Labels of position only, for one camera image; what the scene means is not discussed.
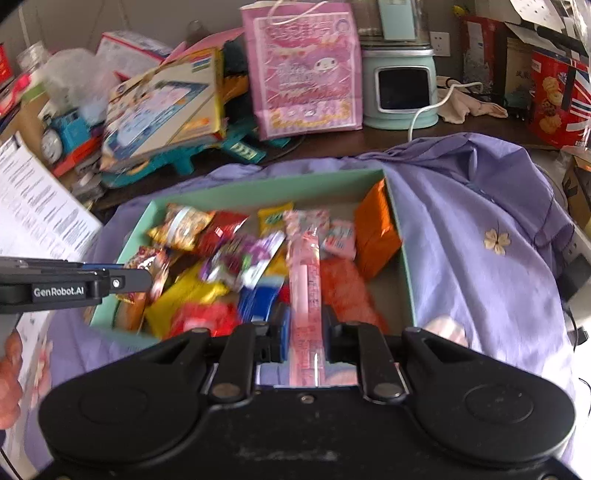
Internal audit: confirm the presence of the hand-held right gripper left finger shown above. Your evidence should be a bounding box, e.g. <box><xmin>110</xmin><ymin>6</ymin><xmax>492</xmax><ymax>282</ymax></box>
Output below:
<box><xmin>139</xmin><ymin>302</ymin><xmax>293</xmax><ymax>405</ymax></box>

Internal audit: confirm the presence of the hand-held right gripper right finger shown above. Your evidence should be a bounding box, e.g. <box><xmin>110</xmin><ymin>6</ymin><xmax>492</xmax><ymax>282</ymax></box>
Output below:
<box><xmin>322</xmin><ymin>305</ymin><xmax>491</xmax><ymax>404</ymax></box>

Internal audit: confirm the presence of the red cartoon candy packet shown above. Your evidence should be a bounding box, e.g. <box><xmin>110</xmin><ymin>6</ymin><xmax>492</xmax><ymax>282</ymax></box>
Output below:
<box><xmin>124</xmin><ymin>246</ymin><xmax>170</xmax><ymax>306</ymax></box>

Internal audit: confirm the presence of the blue snack packet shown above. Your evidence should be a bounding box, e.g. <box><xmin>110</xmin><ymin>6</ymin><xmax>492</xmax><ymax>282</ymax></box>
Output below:
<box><xmin>237</xmin><ymin>281</ymin><xmax>283</xmax><ymax>322</ymax></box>

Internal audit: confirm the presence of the orange-red long snack packet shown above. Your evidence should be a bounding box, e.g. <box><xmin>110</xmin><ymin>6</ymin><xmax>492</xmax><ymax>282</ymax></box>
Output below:
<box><xmin>320</xmin><ymin>260</ymin><xmax>389</xmax><ymax>334</ymax></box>

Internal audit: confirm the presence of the gold foil snack packet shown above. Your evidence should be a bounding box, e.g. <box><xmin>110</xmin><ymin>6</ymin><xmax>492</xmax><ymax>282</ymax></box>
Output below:
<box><xmin>144</xmin><ymin>264</ymin><xmax>230</xmax><ymax>339</ymax></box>

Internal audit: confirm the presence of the pink long snack packet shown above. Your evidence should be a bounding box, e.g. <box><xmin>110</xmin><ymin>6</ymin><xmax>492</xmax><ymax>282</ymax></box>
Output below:
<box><xmin>283</xmin><ymin>209</ymin><xmax>332</xmax><ymax>387</ymax></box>

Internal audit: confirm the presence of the clear-wrapped orange pastry packet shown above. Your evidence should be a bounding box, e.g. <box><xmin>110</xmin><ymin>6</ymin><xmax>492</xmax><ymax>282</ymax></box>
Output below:
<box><xmin>147</xmin><ymin>203</ymin><xmax>216</xmax><ymax>252</ymax></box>

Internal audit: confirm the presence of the mint green cardboard box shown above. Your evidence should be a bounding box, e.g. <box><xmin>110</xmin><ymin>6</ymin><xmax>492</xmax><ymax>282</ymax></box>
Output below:
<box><xmin>89</xmin><ymin>167</ymin><xmax>417</xmax><ymax>348</ymax></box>

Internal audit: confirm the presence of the red foil snack packet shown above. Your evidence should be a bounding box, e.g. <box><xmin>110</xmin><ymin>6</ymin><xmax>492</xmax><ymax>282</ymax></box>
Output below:
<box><xmin>167</xmin><ymin>301</ymin><xmax>242</xmax><ymax>341</ymax></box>

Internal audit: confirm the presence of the purple and white snack packet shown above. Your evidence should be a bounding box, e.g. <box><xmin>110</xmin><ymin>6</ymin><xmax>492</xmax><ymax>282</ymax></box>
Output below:
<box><xmin>200</xmin><ymin>232</ymin><xmax>286</xmax><ymax>290</ymax></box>

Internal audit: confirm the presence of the small red snack packet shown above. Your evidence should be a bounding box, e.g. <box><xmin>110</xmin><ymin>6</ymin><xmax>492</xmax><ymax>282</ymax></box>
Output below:
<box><xmin>198</xmin><ymin>210</ymin><xmax>251</xmax><ymax>258</ymax></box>

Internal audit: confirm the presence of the large orange snack packet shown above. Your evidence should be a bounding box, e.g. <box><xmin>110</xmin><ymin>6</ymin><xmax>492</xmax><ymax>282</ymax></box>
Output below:
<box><xmin>353</xmin><ymin>178</ymin><xmax>403</xmax><ymax>281</ymax></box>

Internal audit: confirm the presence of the yellow packet with green logo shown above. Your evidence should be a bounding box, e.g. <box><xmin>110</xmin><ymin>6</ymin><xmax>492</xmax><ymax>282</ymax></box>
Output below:
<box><xmin>256</xmin><ymin>201</ymin><xmax>296</xmax><ymax>232</ymax></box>

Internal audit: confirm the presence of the person's left hand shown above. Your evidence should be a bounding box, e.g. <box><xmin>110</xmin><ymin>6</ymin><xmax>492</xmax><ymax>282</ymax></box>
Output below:
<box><xmin>0</xmin><ymin>330</ymin><xmax>25</xmax><ymax>431</ymax></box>

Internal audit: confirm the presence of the white instruction sheet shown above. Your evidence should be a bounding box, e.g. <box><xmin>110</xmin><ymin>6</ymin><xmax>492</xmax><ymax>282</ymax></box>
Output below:
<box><xmin>0</xmin><ymin>133</ymin><xmax>103</xmax><ymax>467</ymax></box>

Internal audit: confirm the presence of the teal toy track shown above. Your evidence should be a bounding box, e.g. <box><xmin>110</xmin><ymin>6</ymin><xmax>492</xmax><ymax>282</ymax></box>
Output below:
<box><xmin>100</xmin><ymin>114</ymin><xmax>293</xmax><ymax>186</ymax></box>

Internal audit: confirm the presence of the blue toy train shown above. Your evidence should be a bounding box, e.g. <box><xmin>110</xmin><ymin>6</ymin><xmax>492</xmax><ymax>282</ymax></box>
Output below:
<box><xmin>40</xmin><ymin>110</ymin><xmax>103</xmax><ymax>165</ymax></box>

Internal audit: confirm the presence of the purple floral cloth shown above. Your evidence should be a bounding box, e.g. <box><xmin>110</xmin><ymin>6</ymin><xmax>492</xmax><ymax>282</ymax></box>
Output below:
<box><xmin>21</xmin><ymin>133</ymin><xmax>580</xmax><ymax>467</ymax></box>

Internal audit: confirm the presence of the stack of picture book boxes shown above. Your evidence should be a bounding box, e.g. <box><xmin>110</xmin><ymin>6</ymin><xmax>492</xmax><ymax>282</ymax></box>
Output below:
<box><xmin>98</xmin><ymin>45</ymin><xmax>228</xmax><ymax>172</ymax></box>

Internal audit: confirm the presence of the white plastic bag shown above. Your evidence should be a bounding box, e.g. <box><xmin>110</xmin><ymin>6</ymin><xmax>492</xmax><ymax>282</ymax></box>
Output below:
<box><xmin>38</xmin><ymin>47</ymin><xmax>122</xmax><ymax>117</ymax></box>

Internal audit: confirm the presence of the glass jar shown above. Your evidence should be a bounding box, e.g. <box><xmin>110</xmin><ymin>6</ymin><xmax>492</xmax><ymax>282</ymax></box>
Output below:
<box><xmin>17</xmin><ymin>41</ymin><xmax>52</xmax><ymax>73</ymax></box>

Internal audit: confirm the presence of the mint green appliance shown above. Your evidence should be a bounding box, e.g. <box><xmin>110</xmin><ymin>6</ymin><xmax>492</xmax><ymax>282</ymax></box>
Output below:
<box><xmin>361</xmin><ymin>43</ymin><xmax>439</xmax><ymax>131</ymax></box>

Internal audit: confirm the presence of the white power strip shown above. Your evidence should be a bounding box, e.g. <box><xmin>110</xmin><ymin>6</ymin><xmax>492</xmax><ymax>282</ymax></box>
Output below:
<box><xmin>560</xmin><ymin>220</ymin><xmax>591</xmax><ymax>315</ymax></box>

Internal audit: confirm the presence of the pink gift bag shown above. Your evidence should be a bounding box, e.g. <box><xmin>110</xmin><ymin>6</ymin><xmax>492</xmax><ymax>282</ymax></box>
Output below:
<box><xmin>239</xmin><ymin>1</ymin><xmax>364</xmax><ymax>140</ymax></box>

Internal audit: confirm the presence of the beige cloth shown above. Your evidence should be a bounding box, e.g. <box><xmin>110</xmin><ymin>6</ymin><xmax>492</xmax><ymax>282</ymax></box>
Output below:
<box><xmin>435</xmin><ymin>75</ymin><xmax>509</xmax><ymax>125</ymax></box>

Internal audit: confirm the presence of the dark tall box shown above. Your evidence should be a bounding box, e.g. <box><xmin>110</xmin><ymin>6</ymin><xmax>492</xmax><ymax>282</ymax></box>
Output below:
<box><xmin>461</xmin><ymin>15</ymin><xmax>533</xmax><ymax>121</ymax></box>

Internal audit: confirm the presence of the red cookie tin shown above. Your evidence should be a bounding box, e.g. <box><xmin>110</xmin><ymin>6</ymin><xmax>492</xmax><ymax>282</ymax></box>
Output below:
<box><xmin>527</xmin><ymin>50</ymin><xmax>591</xmax><ymax>149</ymax></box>

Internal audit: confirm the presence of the white cable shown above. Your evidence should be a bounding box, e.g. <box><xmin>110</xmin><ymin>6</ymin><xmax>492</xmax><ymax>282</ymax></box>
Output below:
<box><xmin>407</xmin><ymin>82</ymin><xmax>484</xmax><ymax>142</ymax></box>

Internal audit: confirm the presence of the white wall socket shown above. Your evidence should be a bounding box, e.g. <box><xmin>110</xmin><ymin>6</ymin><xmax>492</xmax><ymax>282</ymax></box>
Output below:
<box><xmin>428</xmin><ymin>30</ymin><xmax>452</xmax><ymax>58</ymax></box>

